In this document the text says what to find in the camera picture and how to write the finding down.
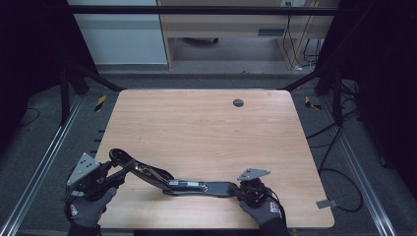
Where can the black metal frame strut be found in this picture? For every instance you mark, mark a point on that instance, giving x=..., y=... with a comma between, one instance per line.
x=337, y=98
x=64, y=98

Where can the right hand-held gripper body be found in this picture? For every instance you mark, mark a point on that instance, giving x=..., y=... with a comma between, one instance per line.
x=254, y=173

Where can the grey round table grommet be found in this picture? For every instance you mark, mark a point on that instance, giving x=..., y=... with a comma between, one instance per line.
x=238, y=103

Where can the grey metal table bracket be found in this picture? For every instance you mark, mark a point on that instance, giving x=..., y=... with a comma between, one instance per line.
x=326, y=203

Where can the dark curtain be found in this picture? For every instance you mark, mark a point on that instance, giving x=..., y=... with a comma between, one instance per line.
x=29, y=49
x=387, y=65

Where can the white cabinet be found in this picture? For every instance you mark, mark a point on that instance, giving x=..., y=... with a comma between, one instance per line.
x=121, y=39

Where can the person's right hand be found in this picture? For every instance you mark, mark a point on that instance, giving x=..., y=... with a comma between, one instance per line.
x=262, y=214

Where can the aluminium floor rail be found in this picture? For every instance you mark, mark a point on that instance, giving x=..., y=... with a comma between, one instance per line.
x=357, y=164
x=42, y=164

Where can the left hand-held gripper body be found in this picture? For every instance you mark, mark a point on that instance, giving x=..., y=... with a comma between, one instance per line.
x=83, y=168

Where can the light wooden desk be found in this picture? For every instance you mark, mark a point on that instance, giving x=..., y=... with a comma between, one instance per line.
x=223, y=24

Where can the black horizontal frame bar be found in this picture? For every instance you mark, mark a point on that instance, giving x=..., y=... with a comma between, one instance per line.
x=196, y=10

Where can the black stapler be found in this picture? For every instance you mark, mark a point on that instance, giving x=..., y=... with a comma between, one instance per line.
x=200, y=188

